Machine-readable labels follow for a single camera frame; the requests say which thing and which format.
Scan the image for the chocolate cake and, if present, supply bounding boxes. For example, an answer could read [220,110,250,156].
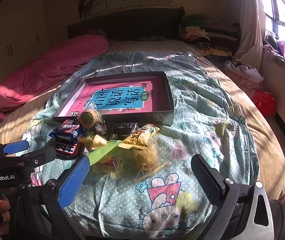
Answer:
[94,122,108,137]

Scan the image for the black snack packet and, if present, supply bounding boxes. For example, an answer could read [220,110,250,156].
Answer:
[109,122,139,140]

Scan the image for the dark blue cookie packet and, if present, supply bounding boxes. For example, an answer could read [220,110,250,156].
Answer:
[49,120,85,143]

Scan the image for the cream wardrobe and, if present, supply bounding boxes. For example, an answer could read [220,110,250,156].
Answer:
[0,0,50,80]

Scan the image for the cartoon printed teal blanket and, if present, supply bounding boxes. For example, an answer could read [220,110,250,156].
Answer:
[23,51,260,239]

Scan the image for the pink quilt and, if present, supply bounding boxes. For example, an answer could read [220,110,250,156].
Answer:
[0,34,110,133]

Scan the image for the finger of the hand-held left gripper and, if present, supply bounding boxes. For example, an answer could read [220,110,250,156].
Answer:
[18,145,57,167]
[0,140,30,157]

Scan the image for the light green snack packet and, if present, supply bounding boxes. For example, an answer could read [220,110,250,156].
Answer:
[86,140,123,167]

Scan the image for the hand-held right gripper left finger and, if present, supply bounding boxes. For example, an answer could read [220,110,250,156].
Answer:
[23,155,91,240]

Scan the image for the pile of folded clothes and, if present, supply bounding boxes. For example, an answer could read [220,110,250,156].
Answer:
[180,15,240,55]

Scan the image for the beige curtain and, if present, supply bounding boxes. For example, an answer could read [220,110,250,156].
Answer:
[234,0,265,72]

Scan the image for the dark bed headboard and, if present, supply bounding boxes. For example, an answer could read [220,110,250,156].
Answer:
[68,7,185,42]

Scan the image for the yellow snack packet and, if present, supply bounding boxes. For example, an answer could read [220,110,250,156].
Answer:
[121,124,161,148]

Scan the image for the clothes on windowsill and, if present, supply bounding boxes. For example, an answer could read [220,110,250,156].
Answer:
[262,34,285,73]

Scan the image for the person's left hand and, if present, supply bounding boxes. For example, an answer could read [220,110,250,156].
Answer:
[0,195,11,221]

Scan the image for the red candy in clear wrapper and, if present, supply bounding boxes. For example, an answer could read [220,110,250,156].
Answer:
[96,156,119,173]

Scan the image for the pale cake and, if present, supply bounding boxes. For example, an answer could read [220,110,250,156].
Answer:
[80,107,107,130]

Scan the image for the fluffy bread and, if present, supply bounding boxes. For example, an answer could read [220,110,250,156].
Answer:
[130,142,171,183]

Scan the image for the red plastic bag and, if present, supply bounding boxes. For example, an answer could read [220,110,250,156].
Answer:
[252,90,276,117]

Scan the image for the pink floral bag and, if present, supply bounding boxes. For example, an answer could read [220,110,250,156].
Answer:
[224,59,264,93]

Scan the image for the dark cardboard box pink inside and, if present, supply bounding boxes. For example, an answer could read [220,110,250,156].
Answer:
[53,71,175,127]

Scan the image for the brown chocolate bar packet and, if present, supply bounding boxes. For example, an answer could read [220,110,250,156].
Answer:
[54,140,82,158]

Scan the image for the cream yellow wrapped snack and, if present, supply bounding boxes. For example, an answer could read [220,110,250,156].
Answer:
[85,134,108,152]

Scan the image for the bed with beige sheet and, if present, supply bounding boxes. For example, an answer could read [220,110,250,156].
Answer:
[0,40,285,205]

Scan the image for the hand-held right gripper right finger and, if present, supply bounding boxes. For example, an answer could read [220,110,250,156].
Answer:
[191,154,275,240]

